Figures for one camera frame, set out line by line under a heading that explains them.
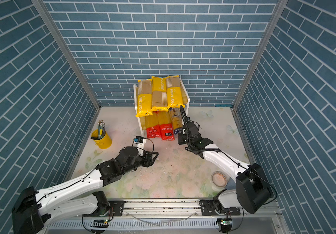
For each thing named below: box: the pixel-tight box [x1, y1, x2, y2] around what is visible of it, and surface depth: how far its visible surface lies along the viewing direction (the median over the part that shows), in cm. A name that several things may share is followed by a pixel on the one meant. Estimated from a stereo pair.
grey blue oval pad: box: [225, 177, 237, 191], surface depth 82 cm
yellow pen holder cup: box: [91, 129, 113, 150], surface depth 93 cm
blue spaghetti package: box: [168, 107, 184, 135], surface depth 90 cm
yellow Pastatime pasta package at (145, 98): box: [135, 78, 154, 118], surface depth 78 cm
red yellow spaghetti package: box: [145, 111, 162, 139], surface depth 87 cm
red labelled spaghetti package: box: [156, 111, 175, 141], surface depth 87 cm
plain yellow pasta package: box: [151, 76, 169, 112], surface depth 80 cm
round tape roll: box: [210, 170, 230, 193], surface depth 84 cm
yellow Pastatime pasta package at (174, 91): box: [165, 75, 186, 110], surface depth 82 cm
